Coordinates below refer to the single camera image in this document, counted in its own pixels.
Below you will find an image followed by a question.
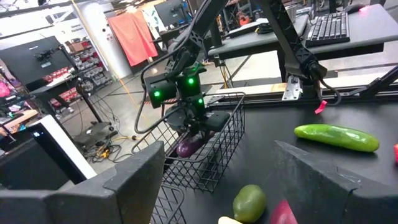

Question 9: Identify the coiled black floor cable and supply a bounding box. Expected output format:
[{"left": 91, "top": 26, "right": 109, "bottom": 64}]
[{"left": 90, "top": 93, "right": 125, "bottom": 164}]

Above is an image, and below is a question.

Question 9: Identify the table with red boxes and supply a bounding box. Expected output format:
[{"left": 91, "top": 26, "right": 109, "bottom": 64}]
[{"left": 29, "top": 67, "right": 82, "bottom": 110}]

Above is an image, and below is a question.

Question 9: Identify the large black monitor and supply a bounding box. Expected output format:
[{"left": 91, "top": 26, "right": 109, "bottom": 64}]
[{"left": 0, "top": 35, "right": 74, "bottom": 86}]

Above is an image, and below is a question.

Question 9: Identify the black keyboard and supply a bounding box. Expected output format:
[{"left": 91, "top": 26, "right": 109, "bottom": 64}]
[{"left": 305, "top": 11, "right": 351, "bottom": 48}]

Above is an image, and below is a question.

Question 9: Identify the red tag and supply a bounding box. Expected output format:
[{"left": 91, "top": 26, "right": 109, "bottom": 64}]
[{"left": 314, "top": 100, "right": 328, "bottom": 115}]

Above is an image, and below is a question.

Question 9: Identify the black computer mouse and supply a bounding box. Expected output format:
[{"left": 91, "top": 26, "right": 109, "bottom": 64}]
[{"left": 345, "top": 2, "right": 366, "bottom": 14}]

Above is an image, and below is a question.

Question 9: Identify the black wire basket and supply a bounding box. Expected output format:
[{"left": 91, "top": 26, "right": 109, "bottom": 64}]
[
  {"left": 150, "top": 183, "right": 187, "bottom": 224},
  {"left": 132, "top": 91, "right": 246, "bottom": 194}
]

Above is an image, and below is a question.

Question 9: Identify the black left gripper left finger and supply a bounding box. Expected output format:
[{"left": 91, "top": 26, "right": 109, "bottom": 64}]
[{"left": 0, "top": 141, "right": 165, "bottom": 224}]

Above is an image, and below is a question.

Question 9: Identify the metal bracket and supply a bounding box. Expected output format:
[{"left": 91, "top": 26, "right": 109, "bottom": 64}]
[{"left": 282, "top": 75, "right": 303, "bottom": 101}]

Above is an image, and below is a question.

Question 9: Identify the dark red apple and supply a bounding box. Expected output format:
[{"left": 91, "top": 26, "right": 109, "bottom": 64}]
[{"left": 269, "top": 200, "right": 299, "bottom": 224}]

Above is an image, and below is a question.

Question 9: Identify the green cucumber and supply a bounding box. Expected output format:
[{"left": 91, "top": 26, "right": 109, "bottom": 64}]
[{"left": 294, "top": 123, "right": 381, "bottom": 153}]

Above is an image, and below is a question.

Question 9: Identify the white and black tower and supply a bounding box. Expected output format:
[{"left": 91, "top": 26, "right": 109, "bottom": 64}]
[{"left": 0, "top": 114, "right": 98, "bottom": 191}]

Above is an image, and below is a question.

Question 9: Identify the grey keyboard desk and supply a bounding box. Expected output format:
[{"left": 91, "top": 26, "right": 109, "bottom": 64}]
[{"left": 306, "top": 3, "right": 398, "bottom": 62}]

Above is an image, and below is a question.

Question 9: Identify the red hanging cloth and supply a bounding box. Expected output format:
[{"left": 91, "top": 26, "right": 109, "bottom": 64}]
[{"left": 107, "top": 11, "right": 159, "bottom": 68}]

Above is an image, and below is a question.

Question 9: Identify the black rig frame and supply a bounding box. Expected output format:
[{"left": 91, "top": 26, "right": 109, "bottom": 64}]
[{"left": 206, "top": 65, "right": 398, "bottom": 108}]

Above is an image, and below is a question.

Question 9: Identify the small black monitor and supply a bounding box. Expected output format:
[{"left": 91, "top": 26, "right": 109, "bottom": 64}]
[{"left": 154, "top": 0, "right": 189, "bottom": 27}]

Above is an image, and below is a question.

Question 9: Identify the black table mat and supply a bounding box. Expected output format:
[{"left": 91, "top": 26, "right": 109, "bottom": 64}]
[{"left": 180, "top": 102, "right": 398, "bottom": 224}]

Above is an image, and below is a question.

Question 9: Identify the shelf with storage bins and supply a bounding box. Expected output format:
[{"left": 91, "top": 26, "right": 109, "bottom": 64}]
[{"left": 63, "top": 39, "right": 113, "bottom": 88}]

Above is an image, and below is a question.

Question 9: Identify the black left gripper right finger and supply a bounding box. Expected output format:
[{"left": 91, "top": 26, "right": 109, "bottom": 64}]
[{"left": 273, "top": 139, "right": 398, "bottom": 224}]

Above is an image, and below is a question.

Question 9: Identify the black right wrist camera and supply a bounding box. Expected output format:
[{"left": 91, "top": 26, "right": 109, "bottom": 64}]
[{"left": 205, "top": 111, "right": 231, "bottom": 132}]

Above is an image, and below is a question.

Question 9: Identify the black wheeled stand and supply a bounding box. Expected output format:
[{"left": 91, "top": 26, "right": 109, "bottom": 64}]
[{"left": 74, "top": 76, "right": 119, "bottom": 151}]

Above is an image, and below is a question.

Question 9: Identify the purple eggplant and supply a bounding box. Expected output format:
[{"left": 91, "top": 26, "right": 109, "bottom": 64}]
[{"left": 176, "top": 132, "right": 215, "bottom": 159}]

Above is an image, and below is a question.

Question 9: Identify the green avocado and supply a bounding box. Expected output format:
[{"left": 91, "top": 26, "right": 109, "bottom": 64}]
[{"left": 232, "top": 184, "right": 267, "bottom": 223}]

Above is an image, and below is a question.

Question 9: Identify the yellow floor cable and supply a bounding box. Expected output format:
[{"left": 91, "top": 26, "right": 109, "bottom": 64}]
[{"left": 95, "top": 135, "right": 138, "bottom": 159}]

